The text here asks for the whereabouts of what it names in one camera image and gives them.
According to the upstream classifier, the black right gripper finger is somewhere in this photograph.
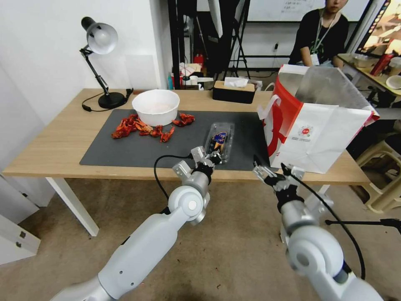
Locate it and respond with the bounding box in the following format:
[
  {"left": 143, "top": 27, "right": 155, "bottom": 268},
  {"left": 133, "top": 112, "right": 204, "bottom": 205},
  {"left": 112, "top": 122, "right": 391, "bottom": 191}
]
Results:
[
  {"left": 280, "top": 162, "right": 306, "bottom": 182},
  {"left": 252, "top": 155, "right": 276, "bottom": 184}
]

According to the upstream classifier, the clear plastic takeout container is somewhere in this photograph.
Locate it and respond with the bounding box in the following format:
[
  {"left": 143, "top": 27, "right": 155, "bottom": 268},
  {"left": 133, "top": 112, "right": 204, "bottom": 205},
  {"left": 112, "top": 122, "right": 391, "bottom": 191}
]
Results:
[{"left": 205, "top": 122, "right": 236, "bottom": 164}]

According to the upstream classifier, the red and white takeout bag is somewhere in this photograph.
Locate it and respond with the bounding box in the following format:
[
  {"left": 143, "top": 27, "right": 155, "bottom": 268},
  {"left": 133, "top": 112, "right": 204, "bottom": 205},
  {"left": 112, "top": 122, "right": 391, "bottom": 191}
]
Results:
[{"left": 256, "top": 64, "right": 381, "bottom": 175}]

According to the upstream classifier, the black tissue box wooden lid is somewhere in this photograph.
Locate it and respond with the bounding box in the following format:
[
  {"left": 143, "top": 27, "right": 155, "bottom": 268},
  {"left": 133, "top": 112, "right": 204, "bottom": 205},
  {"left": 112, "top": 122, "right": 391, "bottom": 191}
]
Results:
[{"left": 212, "top": 80, "right": 256, "bottom": 105}]

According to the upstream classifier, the dark grey desk mat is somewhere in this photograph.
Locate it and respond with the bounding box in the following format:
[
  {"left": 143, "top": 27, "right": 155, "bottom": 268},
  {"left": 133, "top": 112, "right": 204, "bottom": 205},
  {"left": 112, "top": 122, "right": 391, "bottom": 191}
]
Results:
[{"left": 79, "top": 108, "right": 279, "bottom": 172}]

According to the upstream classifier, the white paper bowl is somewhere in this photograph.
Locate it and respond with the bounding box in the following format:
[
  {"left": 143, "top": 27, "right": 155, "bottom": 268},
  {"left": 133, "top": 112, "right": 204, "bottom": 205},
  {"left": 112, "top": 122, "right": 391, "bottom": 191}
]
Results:
[{"left": 131, "top": 89, "right": 180, "bottom": 127}]

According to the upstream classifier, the white tissue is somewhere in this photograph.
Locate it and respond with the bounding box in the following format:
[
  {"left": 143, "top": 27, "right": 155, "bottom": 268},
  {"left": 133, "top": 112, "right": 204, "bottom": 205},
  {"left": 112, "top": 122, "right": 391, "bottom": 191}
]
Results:
[{"left": 223, "top": 77, "right": 250, "bottom": 89}]

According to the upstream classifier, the black floor stand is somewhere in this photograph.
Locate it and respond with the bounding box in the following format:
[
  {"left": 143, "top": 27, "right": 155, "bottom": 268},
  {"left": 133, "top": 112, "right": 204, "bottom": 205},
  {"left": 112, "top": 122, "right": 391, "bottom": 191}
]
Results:
[{"left": 324, "top": 218, "right": 401, "bottom": 229}]

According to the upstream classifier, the beige plastic stool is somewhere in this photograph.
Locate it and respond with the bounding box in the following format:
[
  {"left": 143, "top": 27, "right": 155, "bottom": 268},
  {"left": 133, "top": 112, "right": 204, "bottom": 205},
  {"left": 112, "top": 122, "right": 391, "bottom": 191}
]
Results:
[{"left": 355, "top": 138, "right": 401, "bottom": 214}]

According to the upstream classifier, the black desk lamp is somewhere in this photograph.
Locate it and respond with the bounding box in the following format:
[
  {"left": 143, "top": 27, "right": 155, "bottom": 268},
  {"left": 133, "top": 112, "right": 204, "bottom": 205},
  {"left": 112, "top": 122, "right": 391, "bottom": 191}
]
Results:
[{"left": 79, "top": 16, "right": 127, "bottom": 110}]

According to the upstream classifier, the black folding stand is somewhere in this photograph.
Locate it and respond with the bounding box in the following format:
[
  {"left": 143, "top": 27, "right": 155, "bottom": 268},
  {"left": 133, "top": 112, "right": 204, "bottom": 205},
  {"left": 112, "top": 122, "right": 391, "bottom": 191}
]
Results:
[{"left": 221, "top": 0, "right": 252, "bottom": 79}]

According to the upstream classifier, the wooden side table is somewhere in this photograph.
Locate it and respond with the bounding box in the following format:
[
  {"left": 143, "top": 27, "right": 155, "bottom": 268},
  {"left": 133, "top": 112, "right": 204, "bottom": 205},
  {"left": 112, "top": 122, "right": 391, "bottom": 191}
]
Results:
[{"left": 336, "top": 52, "right": 401, "bottom": 109}]

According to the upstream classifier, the white plate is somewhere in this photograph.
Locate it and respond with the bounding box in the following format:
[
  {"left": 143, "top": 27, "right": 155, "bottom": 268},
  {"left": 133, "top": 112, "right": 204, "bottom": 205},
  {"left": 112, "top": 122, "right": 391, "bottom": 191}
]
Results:
[{"left": 385, "top": 75, "right": 401, "bottom": 92}]

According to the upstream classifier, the person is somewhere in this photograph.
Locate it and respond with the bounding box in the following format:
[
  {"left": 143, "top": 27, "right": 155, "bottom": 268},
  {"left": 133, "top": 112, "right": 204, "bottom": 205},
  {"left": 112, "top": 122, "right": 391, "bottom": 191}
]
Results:
[{"left": 288, "top": 0, "right": 350, "bottom": 68}]

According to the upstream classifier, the red bottle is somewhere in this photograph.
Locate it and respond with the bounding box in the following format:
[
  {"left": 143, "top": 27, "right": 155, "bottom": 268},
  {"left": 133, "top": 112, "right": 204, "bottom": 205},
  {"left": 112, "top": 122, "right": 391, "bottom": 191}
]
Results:
[{"left": 370, "top": 52, "right": 396, "bottom": 76}]

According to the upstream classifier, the wooden table with white legs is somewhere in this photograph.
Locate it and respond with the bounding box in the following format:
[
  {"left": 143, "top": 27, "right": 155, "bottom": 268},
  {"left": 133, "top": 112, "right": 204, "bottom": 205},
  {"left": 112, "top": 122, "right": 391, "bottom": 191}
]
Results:
[{"left": 1, "top": 88, "right": 372, "bottom": 237}]

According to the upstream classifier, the whiteboard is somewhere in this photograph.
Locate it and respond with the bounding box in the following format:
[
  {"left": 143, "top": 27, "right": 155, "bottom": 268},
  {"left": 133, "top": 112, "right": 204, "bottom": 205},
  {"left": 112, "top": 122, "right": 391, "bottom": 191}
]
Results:
[{"left": 246, "top": 0, "right": 374, "bottom": 23}]

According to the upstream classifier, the display screen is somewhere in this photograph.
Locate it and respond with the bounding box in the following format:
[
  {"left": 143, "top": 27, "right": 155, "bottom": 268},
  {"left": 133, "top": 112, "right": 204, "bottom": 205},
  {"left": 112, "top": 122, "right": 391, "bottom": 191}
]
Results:
[{"left": 355, "top": 0, "right": 401, "bottom": 59}]

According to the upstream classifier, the white cabinet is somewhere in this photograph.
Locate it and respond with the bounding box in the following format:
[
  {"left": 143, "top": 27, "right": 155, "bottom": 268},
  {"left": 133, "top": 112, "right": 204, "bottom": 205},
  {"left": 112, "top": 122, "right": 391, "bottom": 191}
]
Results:
[{"left": 0, "top": 174, "right": 42, "bottom": 266}]

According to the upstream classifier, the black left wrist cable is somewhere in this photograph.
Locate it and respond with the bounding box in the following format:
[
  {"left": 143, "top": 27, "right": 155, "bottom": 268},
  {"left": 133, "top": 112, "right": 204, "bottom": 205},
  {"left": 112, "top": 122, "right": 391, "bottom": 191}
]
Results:
[{"left": 153, "top": 154, "right": 193, "bottom": 199}]

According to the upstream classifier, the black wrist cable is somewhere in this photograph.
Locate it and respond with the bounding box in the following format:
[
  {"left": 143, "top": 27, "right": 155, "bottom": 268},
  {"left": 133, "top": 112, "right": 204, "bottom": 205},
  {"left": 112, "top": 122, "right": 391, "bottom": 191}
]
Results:
[
  {"left": 289, "top": 174, "right": 366, "bottom": 280},
  {"left": 153, "top": 154, "right": 193, "bottom": 199}
]

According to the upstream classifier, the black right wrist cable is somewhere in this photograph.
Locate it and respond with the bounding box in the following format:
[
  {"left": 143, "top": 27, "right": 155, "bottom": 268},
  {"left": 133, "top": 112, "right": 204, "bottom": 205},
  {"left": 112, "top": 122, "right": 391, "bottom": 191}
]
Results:
[{"left": 289, "top": 174, "right": 366, "bottom": 280}]

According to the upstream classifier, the black lamp cord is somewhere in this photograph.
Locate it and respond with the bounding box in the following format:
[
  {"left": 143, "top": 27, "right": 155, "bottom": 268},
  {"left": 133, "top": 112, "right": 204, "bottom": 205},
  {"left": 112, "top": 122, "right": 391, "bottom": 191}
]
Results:
[{"left": 81, "top": 92, "right": 106, "bottom": 112}]

